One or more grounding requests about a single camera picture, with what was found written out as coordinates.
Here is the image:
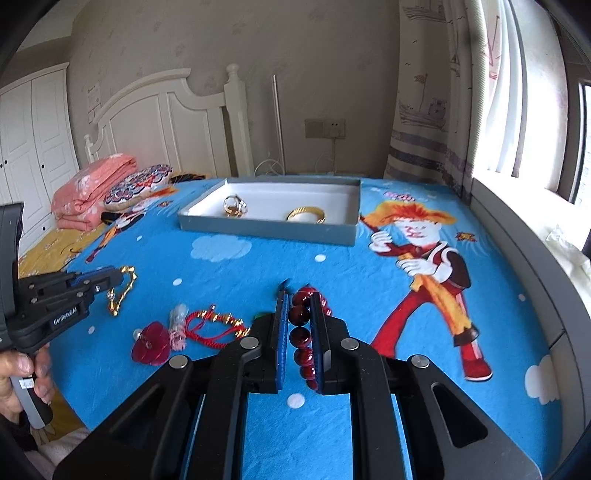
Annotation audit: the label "blue cartoon printed blanket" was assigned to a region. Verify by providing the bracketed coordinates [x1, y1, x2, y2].
[60, 178, 562, 480]

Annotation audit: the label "gold bangle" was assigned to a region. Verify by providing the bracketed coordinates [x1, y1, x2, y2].
[286, 207, 327, 225]

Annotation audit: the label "pink folded quilt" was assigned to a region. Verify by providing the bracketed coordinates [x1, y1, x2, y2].
[51, 154, 139, 230]

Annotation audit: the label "red heart crystal pendant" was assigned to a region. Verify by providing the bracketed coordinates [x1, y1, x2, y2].
[130, 322, 171, 367]

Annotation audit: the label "white power cable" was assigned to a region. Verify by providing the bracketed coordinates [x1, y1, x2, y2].
[256, 136, 339, 176]

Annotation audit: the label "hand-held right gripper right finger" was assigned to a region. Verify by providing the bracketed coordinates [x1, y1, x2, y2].
[309, 293, 542, 480]

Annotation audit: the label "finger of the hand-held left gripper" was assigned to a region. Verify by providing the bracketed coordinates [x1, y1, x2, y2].
[27, 272, 126, 320]
[18, 265, 117, 297]

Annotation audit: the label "red cord bracelet gold beads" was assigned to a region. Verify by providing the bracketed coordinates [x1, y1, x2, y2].
[184, 305, 250, 352]

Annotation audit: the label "dark window frame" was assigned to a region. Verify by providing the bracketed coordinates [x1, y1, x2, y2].
[553, 18, 591, 209]

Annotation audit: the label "clear pink bead bracelet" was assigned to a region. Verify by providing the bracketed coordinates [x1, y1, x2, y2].
[168, 305, 188, 352]

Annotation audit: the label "wall socket panel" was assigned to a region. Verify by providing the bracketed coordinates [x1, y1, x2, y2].
[304, 118, 346, 140]

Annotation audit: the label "grey shallow cardboard box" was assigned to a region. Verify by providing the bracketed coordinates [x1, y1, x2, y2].
[178, 178, 362, 247]

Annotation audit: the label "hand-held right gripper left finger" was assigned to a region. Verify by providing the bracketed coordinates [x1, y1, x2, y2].
[53, 290, 290, 480]

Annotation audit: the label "white crumpled cloth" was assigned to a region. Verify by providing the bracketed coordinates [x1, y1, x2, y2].
[545, 225, 591, 306]

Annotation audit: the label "gold knot ring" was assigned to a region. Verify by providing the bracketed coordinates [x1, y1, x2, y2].
[224, 194, 250, 218]

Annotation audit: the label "yellow printed bedsheet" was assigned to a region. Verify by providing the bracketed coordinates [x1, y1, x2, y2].
[17, 228, 112, 278]

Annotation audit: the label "person's left hand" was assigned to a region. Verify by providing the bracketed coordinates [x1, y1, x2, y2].
[0, 347, 57, 417]

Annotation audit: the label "patterned round pillow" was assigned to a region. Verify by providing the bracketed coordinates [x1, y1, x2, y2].
[103, 165, 174, 213]

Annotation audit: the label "ship printed curtain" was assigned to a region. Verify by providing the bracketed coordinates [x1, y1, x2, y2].
[385, 0, 478, 204]

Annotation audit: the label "white wardrobe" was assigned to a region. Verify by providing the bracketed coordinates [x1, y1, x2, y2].
[0, 62, 80, 237]

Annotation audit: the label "dark red bead bracelet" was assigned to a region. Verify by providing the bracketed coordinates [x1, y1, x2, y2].
[288, 285, 334, 391]

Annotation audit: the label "metal rod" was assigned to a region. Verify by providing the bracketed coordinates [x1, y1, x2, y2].
[271, 75, 286, 175]

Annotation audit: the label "white sheer curtain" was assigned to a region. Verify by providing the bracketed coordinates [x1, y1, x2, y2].
[464, 0, 563, 195]

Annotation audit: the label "white wooden headboard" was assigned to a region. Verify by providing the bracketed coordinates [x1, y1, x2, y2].
[84, 63, 255, 179]

